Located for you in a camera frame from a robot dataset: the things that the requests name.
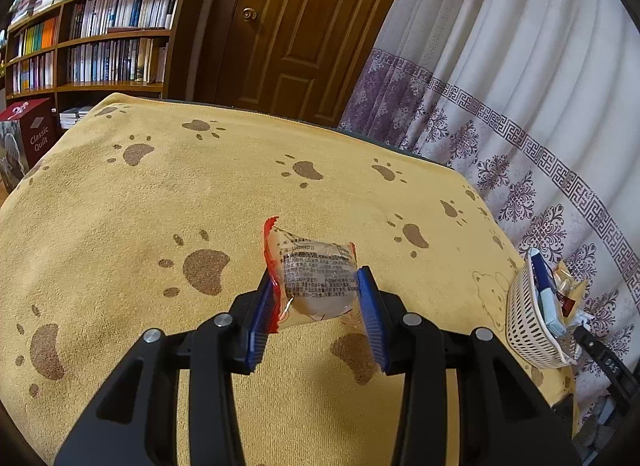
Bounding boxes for light blue snack bag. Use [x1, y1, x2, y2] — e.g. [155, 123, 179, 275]
[537, 291, 568, 337]

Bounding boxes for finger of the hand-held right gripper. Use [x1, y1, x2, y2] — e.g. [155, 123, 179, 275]
[572, 326, 640, 399]

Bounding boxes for brown paper snack bag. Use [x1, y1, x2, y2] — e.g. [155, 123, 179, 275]
[552, 261, 591, 319]

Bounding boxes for brown wooden door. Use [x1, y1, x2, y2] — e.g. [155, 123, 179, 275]
[192, 0, 421, 129]

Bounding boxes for low pile of books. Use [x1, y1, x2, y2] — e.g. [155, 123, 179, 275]
[59, 104, 96, 131]

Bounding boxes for clear red-edged pastry packet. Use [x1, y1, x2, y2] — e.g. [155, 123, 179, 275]
[263, 217, 368, 334]

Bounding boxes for white purple-patterned curtain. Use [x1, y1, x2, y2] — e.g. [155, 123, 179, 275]
[337, 0, 640, 397]

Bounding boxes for red quilt box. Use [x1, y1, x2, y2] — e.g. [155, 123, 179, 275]
[0, 97, 63, 194]

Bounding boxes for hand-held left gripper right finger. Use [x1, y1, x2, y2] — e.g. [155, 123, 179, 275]
[356, 266, 583, 466]

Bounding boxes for wooden bookshelf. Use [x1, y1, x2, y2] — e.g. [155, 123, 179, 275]
[5, 0, 211, 101]

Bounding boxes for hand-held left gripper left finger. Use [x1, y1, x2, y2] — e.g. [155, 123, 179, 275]
[52, 275, 277, 466]

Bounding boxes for rows of shelved books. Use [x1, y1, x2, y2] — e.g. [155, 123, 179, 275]
[10, 0, 181, 94]

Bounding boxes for white plastic basket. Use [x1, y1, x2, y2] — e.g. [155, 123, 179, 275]
[506, 247, 583, 369]

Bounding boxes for yellow paw-print blanket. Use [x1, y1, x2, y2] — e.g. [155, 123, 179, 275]
[0, 92, 583, 466]

